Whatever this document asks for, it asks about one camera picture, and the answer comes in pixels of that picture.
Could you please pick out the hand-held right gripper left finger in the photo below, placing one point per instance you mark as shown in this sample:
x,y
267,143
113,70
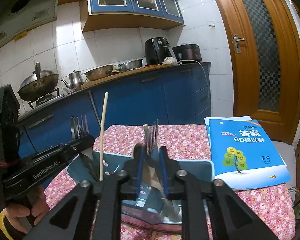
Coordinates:
x,y
140,170

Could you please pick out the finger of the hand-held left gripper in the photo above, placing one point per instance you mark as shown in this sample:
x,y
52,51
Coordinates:
x,y
77,145

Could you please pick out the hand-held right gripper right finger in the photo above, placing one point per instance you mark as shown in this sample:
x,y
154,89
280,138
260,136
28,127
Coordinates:
x,y
162,170

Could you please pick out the stainless steel spoon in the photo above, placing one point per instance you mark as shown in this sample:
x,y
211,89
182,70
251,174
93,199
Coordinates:
x,y
74,127

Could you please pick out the stainless steel fork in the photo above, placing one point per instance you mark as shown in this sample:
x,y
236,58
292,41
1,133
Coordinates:
x,y
154,137
83,126

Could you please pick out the light blue utensil box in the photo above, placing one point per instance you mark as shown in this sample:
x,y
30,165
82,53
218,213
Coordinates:
x,y
195,172

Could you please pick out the person's left hand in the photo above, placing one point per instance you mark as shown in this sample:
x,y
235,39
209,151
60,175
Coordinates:
x,y
40,205

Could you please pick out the pink floral tablecloth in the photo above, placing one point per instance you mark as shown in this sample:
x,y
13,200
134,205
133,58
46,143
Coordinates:
x,y
185,140

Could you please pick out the gas stove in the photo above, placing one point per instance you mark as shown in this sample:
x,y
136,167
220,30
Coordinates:
x,y
45,98

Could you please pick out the stainless steel kettle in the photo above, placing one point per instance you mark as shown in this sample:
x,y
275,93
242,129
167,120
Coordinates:
x,y
75,80

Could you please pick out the metal colander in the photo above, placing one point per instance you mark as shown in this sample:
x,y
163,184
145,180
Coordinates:
x,y
98,73

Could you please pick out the blue workbook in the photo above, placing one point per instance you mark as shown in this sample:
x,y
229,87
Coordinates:
x,y
240,155

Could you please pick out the stainless steel bowl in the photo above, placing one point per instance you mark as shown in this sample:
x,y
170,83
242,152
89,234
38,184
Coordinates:
x,y
130,65

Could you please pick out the wooden cutting board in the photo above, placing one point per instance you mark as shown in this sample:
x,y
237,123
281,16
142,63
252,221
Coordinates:
x,y
140,69

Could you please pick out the small clear plastic bag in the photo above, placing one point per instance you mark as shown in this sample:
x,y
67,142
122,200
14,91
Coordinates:
x,y
169,60

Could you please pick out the black air fryer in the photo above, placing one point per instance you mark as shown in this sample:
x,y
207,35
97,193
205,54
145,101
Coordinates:
x,y
156,51

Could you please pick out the dark rice cooker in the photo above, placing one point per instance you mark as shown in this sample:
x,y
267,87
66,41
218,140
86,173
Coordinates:
x,y
188,52

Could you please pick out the wooden door with glass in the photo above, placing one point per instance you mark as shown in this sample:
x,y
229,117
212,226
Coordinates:
x,y
227,67

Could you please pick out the grey range hood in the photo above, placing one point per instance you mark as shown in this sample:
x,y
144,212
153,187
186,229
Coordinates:
x,y
22,12

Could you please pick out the blue wall cabinet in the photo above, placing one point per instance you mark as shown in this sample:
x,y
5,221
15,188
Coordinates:
x,y
130,20

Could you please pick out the white wall switch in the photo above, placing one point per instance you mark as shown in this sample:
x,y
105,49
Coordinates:
x,y
211,23

